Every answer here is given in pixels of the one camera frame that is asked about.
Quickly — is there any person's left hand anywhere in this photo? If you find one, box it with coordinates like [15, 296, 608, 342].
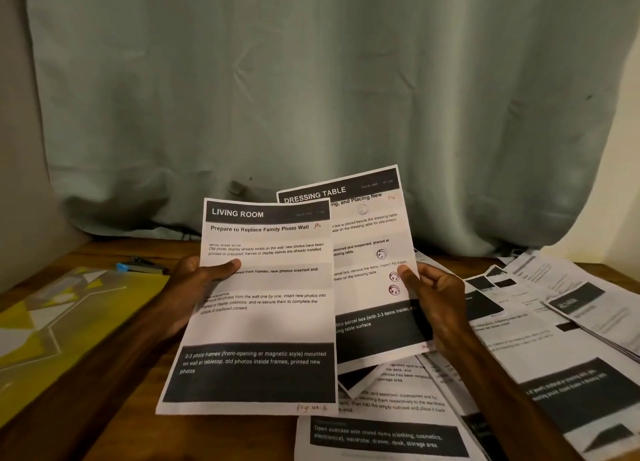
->
[165, 256, 243, 322]

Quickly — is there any person's right hand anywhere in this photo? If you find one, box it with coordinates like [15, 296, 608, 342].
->
[397, 262, 471, 347]

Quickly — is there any printed papers pile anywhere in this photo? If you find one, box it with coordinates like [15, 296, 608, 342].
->
[335, 246, 640, 461]

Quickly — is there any yellow patterned folder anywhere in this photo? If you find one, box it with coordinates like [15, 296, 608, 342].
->
[0, 266, 169, 427]

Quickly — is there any person's right forearm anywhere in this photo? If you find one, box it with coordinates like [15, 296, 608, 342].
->
[435, 326, 586, 461]

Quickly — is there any person's left forearm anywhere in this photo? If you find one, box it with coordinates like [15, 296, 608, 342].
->
[0, 296, 201, 461]

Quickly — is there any blue pen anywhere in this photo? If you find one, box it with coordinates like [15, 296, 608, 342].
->
[115, 260, 166, 275]

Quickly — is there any pale green curtain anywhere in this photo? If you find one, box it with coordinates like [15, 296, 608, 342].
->
[22, 0, 640, 257]

